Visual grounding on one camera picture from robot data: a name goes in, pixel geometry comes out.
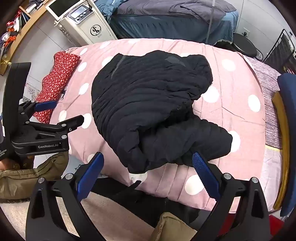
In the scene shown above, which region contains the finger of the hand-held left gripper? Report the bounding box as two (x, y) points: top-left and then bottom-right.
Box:
(18, 101), (57, 121)
(26, 115), (85, 140)

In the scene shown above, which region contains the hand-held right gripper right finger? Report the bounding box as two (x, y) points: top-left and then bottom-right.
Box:
(192, 152), (271, 241)

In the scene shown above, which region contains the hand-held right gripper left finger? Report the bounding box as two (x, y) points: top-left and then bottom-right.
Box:
(25, 152), (104, 241)

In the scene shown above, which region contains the black puffer jacket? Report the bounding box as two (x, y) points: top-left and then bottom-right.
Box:
(91, 50), (233, 174)

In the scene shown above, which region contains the printed paper sheet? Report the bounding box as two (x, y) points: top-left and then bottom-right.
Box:
(22, 85), (38, 103)

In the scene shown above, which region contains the red floral pillow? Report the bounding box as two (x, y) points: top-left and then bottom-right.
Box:
(36, 51), (81, 124)

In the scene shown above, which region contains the person's olive jacket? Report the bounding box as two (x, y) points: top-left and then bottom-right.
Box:
(0, 152), (70, 200)

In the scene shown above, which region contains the dark cloth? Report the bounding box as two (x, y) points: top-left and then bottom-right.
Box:
(91, 178), (210, 233)

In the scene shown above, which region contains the tan cloth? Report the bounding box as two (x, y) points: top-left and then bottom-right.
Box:
(150, 212), (197, 241)

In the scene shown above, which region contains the pink polka-dot quilt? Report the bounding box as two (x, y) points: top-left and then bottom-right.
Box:
(50, 38), (269, 212)

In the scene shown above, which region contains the mustard yellow cloth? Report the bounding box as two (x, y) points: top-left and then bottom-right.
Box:
(272, 91), (291, 209)

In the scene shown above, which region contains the white wheeled machine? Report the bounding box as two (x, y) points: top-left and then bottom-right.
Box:
(46, 0), (118, 45)

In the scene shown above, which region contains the purple woven sheet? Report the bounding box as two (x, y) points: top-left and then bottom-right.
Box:
(243, 56), (285, 149)

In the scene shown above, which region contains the navy blue cloth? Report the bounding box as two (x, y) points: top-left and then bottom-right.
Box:
(277, 73), (296, 217)

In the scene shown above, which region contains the black round stool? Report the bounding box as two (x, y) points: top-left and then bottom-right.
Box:
(232, 32), (261, 59)

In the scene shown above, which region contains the dark teal blanket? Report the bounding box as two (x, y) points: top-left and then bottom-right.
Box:
(95, 0), (239, 46)

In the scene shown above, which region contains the wooden wall shelf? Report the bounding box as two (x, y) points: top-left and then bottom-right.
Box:
(0, 0), (54, 75)

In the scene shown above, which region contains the black wire rack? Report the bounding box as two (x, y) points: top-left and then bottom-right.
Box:
(264, 29), (296, 75)

